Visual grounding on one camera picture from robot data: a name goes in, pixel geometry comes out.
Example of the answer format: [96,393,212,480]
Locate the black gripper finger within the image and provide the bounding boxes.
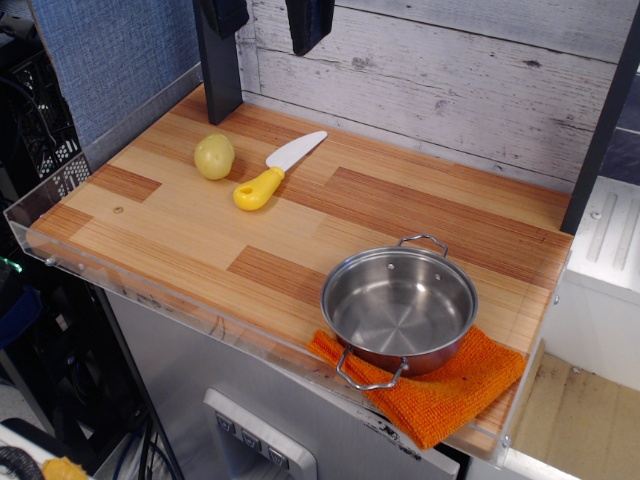
[285,0,335,56]
[208,0,249,39]

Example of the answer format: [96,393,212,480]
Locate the silver steel pot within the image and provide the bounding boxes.
[320,233,479,391]

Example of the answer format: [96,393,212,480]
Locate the yellow potato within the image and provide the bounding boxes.
[194,134,235,180]

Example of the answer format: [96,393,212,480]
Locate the black plastic crate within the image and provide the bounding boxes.
[1,52,91,197]

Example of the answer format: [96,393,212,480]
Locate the clear acrylic table guard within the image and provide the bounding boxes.
[8,89,568,450]

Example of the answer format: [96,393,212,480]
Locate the silver toy fridge cabinet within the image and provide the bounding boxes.
[106,293,469,479]

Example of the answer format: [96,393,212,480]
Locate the orange knitted cloth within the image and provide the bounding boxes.
[306,325,527,451]

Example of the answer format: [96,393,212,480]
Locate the white toy sink unit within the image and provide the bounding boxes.
[467,177,639,479]

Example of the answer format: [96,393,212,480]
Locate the dark grey left post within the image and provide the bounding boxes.
[193,1,243,125]

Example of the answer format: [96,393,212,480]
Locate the dark grey post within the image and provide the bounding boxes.
[560,8,639,235]
[193,1,243,125]

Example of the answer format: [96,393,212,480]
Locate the yellow handled toy knife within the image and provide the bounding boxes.
[233,131,328,211]

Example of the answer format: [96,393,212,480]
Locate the dark grey right post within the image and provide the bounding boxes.
[560,8,639,235]

